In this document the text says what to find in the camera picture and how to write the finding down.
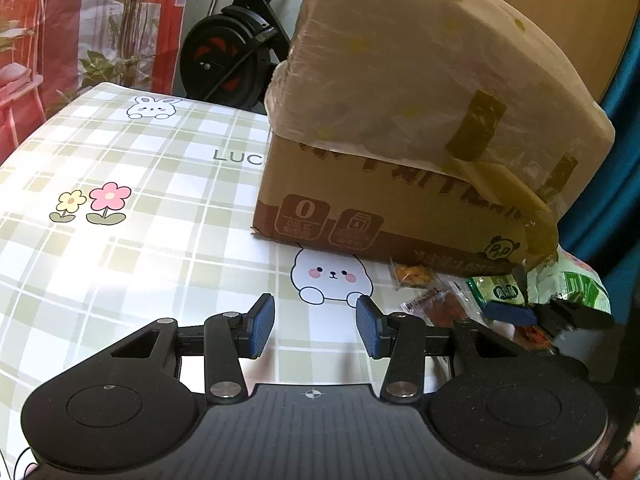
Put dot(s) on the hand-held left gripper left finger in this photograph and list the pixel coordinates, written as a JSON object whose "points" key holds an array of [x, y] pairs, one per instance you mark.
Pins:
{"points": [[262, 325]]}

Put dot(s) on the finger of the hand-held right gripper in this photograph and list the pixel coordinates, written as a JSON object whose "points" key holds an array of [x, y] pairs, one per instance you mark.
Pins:
{"points": [[520, 282], [510, 312]]}

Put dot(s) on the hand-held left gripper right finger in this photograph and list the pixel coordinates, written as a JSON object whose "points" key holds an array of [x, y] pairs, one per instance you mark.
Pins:
{"points": [[367, 325]]}

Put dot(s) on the small green snack packet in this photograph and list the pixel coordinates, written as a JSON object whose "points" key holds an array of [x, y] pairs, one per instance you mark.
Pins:
{"points": [[492, 291]]}

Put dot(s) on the brown cardboard box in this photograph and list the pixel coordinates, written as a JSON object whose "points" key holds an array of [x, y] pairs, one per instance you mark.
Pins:
{"points": [[425, 110]]}

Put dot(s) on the small red snack packet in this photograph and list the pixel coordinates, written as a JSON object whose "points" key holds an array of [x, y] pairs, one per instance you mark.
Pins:
{"points": [[534, 336]]}

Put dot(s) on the green and white snack packet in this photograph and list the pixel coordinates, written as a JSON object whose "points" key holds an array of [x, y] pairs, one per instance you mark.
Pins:
{"points": [[575, 285]]}

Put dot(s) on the small clear orange snack packet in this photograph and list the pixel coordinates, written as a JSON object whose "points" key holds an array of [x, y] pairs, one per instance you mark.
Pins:
{"points": [[412, 275]]}

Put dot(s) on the red brown snack packet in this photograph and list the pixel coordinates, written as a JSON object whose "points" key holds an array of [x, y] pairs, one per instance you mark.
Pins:
{"points": [[435, 305]]}

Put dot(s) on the teal curtain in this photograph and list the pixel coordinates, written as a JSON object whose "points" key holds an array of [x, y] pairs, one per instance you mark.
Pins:
{"points": [[615, 185]]}

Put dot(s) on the wooden board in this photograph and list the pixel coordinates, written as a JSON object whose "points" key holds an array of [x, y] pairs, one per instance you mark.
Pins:
{"points": [[565, 25]]}

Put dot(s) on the black exercise bike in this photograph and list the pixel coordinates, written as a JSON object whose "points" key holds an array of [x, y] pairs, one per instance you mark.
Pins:
{"points": [[225, 55]]}

